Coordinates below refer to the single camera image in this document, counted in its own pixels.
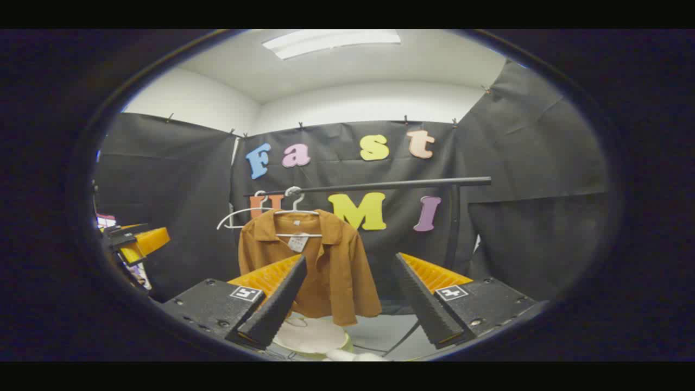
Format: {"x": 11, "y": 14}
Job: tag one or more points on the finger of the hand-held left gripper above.
{"x": 132, "y": 255}
{"x": 152, "y": 240}

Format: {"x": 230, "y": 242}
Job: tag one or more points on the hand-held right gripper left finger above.
{"x": 277, "y": 309}

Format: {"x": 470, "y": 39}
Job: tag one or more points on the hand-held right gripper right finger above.
{"x": 426, "y": 309}

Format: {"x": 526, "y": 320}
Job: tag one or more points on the round white laundry hamper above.
{"x": 312, "y": 336}

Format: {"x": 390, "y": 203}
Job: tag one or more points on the brown shirt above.
{"x": 342, "y": 271}

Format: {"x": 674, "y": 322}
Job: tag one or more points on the black clothes rack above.
{"x": 391, "y": 185}

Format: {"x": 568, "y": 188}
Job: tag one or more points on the ceiling light panel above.
{"x": 331, "y": 42}

